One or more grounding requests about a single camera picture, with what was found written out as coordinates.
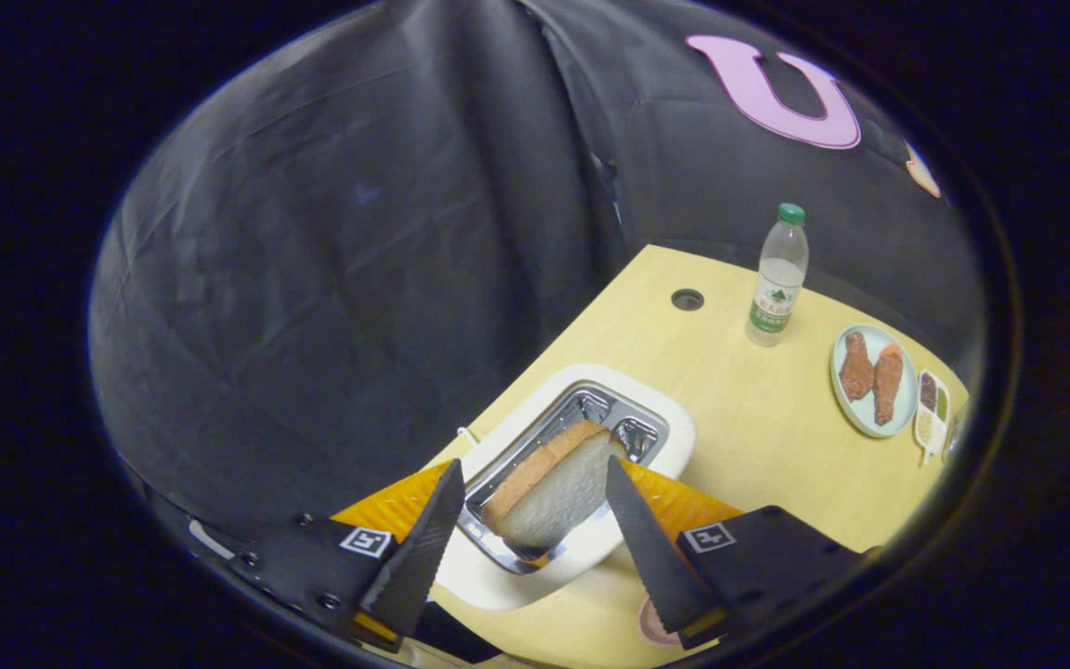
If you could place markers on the clear square glass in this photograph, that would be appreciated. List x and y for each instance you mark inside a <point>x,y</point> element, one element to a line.
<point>957,432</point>

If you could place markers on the clear water bottle green cap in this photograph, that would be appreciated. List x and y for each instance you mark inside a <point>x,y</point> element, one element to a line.
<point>776,279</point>

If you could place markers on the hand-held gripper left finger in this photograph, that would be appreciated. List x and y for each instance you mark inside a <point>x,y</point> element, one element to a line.
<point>414,567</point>

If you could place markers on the pink round plate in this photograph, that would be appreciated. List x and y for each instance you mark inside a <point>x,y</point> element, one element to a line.
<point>651,627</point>

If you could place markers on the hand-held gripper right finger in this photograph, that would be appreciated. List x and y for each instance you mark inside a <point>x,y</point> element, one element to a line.
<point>651,557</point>

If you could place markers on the plain bread slice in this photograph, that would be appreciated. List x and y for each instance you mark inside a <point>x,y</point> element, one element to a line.
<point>554,492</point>

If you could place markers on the brown meat patty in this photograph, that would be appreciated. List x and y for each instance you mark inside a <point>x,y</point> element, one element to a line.
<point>888,390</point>
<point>856,367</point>

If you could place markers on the white toaster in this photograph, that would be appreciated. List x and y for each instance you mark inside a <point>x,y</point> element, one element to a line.
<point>679,437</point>

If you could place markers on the pale green oval plate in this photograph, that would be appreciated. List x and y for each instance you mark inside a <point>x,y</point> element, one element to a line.
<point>855,416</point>

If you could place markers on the white divided bean dish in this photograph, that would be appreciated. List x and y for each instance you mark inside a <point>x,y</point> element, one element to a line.
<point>929,423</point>

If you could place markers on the red tomato slice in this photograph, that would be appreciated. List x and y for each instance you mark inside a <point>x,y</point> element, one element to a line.
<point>892,351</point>

